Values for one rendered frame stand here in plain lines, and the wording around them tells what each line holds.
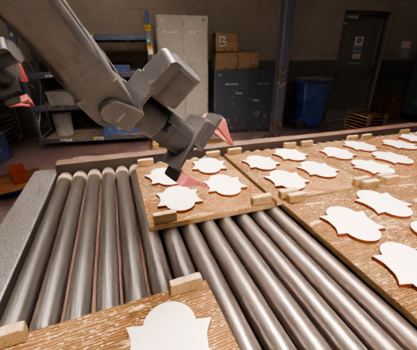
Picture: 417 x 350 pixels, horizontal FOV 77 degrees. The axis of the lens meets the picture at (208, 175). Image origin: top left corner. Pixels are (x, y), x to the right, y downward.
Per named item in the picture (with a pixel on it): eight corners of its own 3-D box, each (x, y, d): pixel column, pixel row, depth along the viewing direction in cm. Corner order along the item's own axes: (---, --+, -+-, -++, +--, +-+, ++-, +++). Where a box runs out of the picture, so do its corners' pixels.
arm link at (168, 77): (78, 78, 37) (94, 118, 33) (126, 10, 33) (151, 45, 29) (141, 109, 47) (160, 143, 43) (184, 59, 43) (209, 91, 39)
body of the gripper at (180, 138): (214, 123, 45) (183, 98, 41) (183, 174, 45) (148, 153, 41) (196, 119, 51) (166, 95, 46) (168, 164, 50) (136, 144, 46)
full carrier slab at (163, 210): (149, 232, 64) (148, 217, 62) (134, 169, 100) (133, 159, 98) (275, 207, 75) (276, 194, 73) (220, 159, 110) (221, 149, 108)
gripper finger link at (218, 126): (248, 139, 50) (216, 110, 45) (229, 171, 50) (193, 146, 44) (228, 132, 56) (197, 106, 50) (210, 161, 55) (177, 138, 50)
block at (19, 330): (-22, 357, 36) (-30, 344, 35) (-17, 345, 37) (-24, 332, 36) (28, 342, 38) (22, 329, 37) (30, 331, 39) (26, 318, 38)
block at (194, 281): (170, 298, 45) (169, 287, 43) (168, 290, 46) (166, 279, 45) (203, 288, 47) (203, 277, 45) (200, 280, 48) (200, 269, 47)
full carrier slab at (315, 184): (276, 205, 76) (278, 192, 74) (224, 158, 111) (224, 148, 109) (370, 188, 85) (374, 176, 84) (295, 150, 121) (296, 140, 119)
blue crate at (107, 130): (103, 135, 430) (101, 122, 421) (103, 129, 465) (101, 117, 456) (142, 132, 449) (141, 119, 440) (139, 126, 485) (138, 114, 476)
